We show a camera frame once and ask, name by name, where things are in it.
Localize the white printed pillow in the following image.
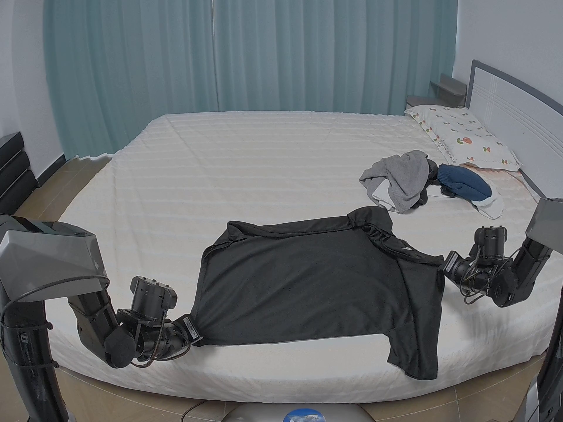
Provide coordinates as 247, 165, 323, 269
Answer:
404, 104, 525, 173

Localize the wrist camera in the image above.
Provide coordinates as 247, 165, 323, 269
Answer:
129, 274, 179, 325
472, 224, 509, 263

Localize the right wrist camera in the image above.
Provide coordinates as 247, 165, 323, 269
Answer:
472, 224, 509, 263

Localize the black chest of drawers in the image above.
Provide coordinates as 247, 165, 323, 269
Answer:
0, 132, 38, 217

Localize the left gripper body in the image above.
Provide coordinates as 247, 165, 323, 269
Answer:
164, 314, 204, 356

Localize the grey bedside table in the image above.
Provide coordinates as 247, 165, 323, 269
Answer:
406, 73, 468, 110

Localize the black T-shirt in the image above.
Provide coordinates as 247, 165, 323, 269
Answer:
190, 206, 446, 381

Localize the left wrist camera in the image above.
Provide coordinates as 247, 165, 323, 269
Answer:
129, 274, 179, 325

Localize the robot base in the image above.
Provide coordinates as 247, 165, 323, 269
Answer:
222, 404, 380, 422

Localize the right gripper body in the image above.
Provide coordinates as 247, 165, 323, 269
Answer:
442, 251, 476, 287

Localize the black cable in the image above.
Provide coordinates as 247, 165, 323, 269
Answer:
182, 399, 208, 422
0, 275, 111, 324

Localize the blue-green curtain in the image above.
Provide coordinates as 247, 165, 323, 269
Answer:
211, 0, 459, 116
43, 0, 218, 160

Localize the pile of clothes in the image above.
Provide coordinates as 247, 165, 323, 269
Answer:
359, 149, 505, 220

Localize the bed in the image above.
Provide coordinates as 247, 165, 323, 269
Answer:
42, 59, 563, 408

